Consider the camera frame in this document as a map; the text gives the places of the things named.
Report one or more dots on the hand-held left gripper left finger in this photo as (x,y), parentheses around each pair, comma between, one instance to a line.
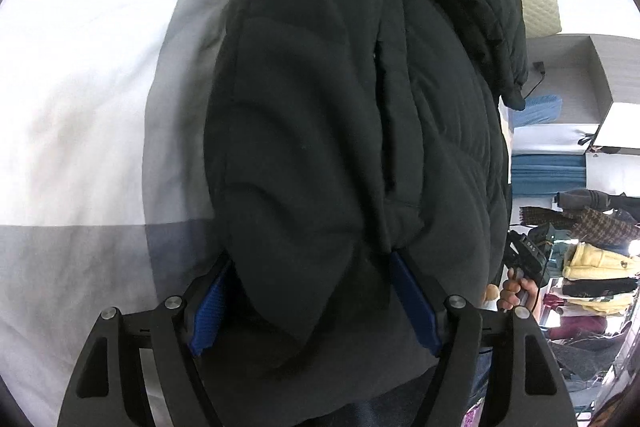
(207,312)

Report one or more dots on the checked pastel blanket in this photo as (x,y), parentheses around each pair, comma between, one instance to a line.
(90,82)

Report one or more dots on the black puffer jacket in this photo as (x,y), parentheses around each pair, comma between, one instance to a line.
(310,132)

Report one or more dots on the person's right hand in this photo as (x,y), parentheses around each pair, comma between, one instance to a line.
(509,296)

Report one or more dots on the blue curtain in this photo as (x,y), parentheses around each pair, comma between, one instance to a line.
(550,174)

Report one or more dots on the pile of assorted clothes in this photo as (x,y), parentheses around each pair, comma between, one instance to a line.
(600,262)

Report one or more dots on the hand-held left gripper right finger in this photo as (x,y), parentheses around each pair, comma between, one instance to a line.
(415,302)

